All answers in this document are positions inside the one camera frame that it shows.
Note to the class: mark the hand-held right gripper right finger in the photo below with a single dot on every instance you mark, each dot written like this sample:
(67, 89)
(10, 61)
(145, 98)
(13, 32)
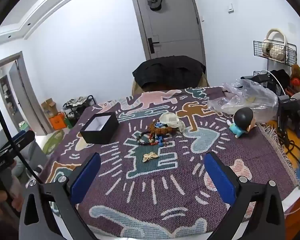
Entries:
(220, 177)

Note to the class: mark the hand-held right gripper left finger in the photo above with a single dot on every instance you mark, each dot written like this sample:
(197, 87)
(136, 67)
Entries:
(86, 177)

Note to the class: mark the black box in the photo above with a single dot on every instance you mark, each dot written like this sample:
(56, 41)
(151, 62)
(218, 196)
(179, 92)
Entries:
(107, 132)

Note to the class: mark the blue jewelry piece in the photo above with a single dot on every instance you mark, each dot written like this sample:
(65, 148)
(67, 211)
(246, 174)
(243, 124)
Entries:
(161, 142)

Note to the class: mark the person's left hand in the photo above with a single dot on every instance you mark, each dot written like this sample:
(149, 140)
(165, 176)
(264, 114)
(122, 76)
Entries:
(16, 195)

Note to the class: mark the grey cloth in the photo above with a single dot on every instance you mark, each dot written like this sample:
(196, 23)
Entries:
(35, 158)

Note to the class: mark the green floor mat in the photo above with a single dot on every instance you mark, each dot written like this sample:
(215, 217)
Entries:
(52, 141)

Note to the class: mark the printed purple blanket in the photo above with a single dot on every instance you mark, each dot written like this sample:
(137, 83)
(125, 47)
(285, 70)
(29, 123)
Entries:
(165, 192)

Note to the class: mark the orange bag on floor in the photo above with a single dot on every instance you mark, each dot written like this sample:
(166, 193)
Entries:
(57, 122)

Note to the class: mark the black-haired doll figure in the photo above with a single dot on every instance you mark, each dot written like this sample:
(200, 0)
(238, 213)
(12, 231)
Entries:
(243, 118)

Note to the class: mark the gold butterfly brooch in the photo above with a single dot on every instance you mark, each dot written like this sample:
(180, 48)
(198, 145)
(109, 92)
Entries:
(150, 157)

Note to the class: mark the cardboard box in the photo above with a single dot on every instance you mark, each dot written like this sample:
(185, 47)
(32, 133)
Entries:
(49, 107)

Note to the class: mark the white cloth pouch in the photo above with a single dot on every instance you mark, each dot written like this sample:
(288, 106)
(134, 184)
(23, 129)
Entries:
(173, 121)

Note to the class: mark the black shoe rack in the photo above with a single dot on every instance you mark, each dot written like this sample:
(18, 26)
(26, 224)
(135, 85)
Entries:
(76, 105)

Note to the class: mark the orange blue mat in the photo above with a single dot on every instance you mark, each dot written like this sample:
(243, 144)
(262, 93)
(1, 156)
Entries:
(295, 140)

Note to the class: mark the clear plastic bag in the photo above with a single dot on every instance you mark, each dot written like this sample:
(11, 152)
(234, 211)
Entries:
(250, 97)

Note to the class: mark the black stand device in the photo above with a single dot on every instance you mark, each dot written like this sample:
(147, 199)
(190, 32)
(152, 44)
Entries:
(288, 110)

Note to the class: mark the black bag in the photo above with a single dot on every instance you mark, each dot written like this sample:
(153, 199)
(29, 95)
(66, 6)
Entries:
(281, 80)

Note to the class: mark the brown plush toy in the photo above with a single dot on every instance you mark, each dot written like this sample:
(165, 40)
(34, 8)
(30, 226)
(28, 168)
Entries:
(296, 76)

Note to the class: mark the white handbag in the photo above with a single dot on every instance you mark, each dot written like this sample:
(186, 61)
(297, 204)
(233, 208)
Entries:
(277, 52)

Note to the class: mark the grey door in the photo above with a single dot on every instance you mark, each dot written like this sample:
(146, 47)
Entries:
(170, 25)

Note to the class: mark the grey cap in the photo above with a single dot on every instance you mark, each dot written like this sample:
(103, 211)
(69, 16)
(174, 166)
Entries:
(155, 2)

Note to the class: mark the grey open door frame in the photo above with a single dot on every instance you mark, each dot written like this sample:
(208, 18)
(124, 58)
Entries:
(27, 97)

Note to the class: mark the white wall switch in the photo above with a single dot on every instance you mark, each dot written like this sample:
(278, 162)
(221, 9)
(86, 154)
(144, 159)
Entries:
(230, 8)

